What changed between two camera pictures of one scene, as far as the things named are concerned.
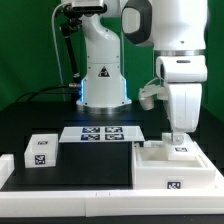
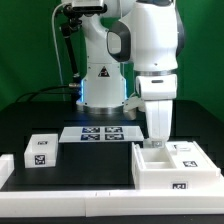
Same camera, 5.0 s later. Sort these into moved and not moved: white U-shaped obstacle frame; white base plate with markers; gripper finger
Moved: gripper finger
Not moved: white U-shaped obstacle frame; white base plate with markers
